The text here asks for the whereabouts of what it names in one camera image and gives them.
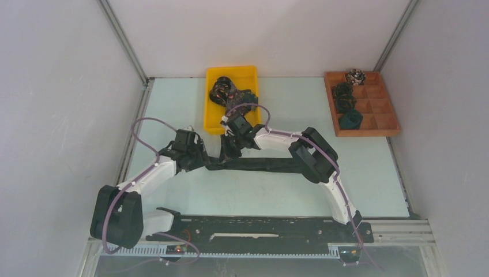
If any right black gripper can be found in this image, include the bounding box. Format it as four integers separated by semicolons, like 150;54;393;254
219;134;245;165

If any dark green leaf tie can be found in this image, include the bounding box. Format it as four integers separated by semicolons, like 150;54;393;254
205;157;302;174

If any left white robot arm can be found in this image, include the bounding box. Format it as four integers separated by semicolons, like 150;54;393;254
89;129;209;249

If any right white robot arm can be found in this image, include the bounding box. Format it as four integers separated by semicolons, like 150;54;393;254
221;114;363;241

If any dark green floral tie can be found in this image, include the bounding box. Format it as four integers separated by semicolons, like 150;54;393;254
240;89;258;115

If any floral paisley tie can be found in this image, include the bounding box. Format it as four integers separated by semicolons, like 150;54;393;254
209;76;245;117

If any yellow plastic bin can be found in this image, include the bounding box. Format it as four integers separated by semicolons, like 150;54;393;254
203;65;259;135

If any dark rolled tie middle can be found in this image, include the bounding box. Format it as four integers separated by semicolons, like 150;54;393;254
334;95;357;114

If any dark rolled tie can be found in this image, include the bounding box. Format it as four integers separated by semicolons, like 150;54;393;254
334;95;357;114
332;82;353;99

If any teal rolled tie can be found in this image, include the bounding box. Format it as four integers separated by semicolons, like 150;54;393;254
338;109;364;130

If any dark rolled tie upper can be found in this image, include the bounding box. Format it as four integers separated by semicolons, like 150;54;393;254
332;82;353;99

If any white patterned rolled tie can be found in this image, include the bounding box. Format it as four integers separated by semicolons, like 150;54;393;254
345;69;366;86

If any brown wooden compartment tray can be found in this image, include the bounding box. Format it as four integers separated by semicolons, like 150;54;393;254
324;72;401;137

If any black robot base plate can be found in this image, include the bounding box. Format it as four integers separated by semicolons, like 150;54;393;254
168;216;374;255

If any aluminium frame rail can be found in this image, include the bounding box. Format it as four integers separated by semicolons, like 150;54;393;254
88;218;437;259

